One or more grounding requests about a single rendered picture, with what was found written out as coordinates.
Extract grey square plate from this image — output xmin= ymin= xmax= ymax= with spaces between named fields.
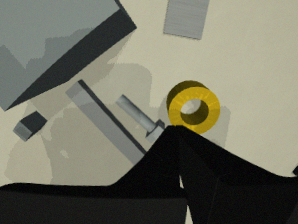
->
xmin=164 ymin=0 xmax=210 ymax=40

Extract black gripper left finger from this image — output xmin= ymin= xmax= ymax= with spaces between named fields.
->
xmin=0 ymin=125 xmax=188 ymax=224

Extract grey flat bar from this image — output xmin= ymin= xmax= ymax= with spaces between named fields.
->
xmin=65 ymin=79 xmax=147 ymax=165

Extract large grey block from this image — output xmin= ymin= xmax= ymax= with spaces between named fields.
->
xmin=0 ymin=0 xmax=137 ymax=112

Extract yellow round nut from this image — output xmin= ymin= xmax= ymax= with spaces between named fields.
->
xmin=166 ymin=80 xmax=220 ymax=134

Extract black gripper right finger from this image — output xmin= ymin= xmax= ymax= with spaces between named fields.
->
xmin=175 ymin=125 xmax=298 ymax=224

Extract small dark grey block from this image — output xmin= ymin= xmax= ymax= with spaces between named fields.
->
xmin=13 ymin=111 xmax=47 ymax=142

